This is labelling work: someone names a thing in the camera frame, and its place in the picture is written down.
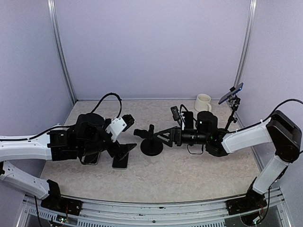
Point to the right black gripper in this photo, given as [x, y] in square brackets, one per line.
[174, 132]

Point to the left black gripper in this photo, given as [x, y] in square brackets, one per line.
[114, 152]

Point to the black phone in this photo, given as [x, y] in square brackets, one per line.
[189, 119]
[120, 164]

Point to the black round-base phone stand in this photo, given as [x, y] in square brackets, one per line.
[149, 146]

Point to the black tripod stand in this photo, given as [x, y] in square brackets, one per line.
[234, 103]

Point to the blue phone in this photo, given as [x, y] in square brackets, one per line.
[233, 91]

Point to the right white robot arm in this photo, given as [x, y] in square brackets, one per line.
[277, 129]

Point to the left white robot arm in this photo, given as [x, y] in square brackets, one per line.
[90, 135]

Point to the cream ceramic mug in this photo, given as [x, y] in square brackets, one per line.
[203, 103]

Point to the front aluminium rail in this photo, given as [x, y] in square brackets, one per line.
[96, 213]

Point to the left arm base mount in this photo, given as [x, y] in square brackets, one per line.
[62, 204]

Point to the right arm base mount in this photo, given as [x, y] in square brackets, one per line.
[245, 204]

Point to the right aluminium frame post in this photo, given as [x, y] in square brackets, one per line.
[246, 42]

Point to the aluminium frame post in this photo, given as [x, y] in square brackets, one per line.
[59, 47]
[246, 42]

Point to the left aluminium frame post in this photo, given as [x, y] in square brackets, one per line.
[59, 47]

